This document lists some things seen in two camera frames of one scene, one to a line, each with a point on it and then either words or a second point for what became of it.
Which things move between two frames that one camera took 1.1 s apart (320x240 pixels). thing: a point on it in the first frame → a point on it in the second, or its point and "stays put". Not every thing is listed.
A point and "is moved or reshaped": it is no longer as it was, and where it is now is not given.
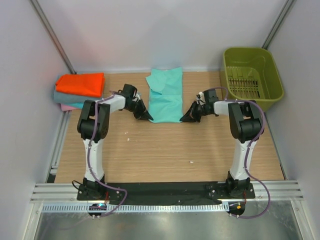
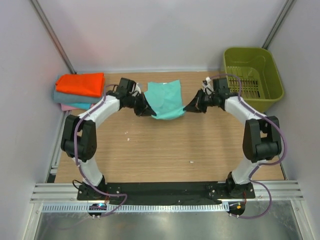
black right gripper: [195, 110] → [201, 101]
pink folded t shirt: [64, 107] stays put
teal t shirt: [165, 95] is moved or reshaped
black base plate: [165, 193] stays put
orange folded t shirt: [90, 84] stays put
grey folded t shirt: [69, 98] stays put
